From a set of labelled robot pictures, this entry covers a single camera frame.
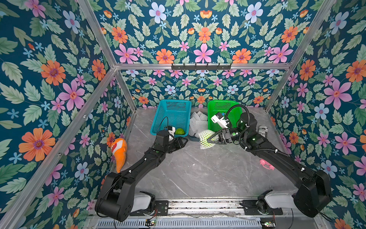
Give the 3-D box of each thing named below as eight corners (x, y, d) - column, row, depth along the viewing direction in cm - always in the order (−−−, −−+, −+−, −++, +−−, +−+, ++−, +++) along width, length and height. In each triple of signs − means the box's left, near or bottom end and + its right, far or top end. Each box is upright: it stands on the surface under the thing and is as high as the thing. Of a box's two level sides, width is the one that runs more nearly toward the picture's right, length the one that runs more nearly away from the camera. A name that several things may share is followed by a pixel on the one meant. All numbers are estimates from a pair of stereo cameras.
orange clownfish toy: (120, 171, 89) (113, 165, 82) (116, 148, 100) (109, 140, 92) (133, 165, 91) (128, 159, 84) (127, 143, 102) (122, 136, 95)
